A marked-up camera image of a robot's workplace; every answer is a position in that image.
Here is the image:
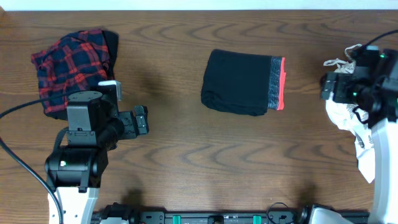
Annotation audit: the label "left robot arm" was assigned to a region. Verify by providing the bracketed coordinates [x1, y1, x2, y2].
[45, 86, 149, 223]

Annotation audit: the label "white fern print garment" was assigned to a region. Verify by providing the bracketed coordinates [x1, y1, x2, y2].
[323, 44, 377, 184]

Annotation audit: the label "black leggings with red waistband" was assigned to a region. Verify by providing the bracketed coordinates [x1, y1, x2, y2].
[201, 49, 287, 116]

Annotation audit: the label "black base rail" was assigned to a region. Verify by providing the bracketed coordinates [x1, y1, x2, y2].
[91, 202, 371, 224]

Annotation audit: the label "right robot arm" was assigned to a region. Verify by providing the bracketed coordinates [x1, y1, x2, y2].
[321, 44, 397, 223]

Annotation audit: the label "left black cable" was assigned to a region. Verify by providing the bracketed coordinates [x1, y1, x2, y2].
[0, 90, 78, 224]

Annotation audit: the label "red navy plaid garment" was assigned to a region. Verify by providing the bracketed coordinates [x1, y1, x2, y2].
[30, 29, 113, 114]

